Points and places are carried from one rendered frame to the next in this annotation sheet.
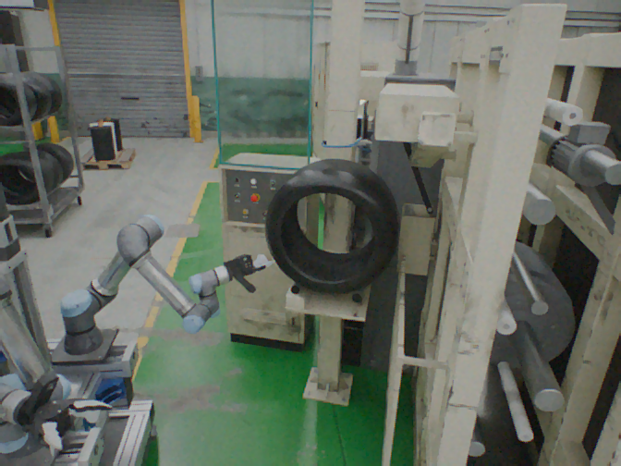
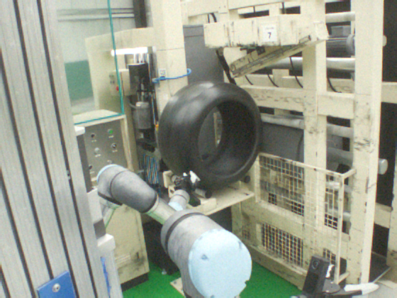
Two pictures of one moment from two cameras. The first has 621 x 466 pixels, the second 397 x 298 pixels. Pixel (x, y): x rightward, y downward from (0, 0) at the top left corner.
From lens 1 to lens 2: 1.47 m
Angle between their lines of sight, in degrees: 42
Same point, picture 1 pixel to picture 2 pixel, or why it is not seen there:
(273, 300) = (118, 245)
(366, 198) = (247, 98)
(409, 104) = (293, 20)
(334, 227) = not seen: hidden behind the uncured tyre
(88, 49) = not seen: outside the picture
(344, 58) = (171, 9)
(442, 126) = (321, 28)
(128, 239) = (139, 183)
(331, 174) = (222, 86)
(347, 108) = (179, 46)
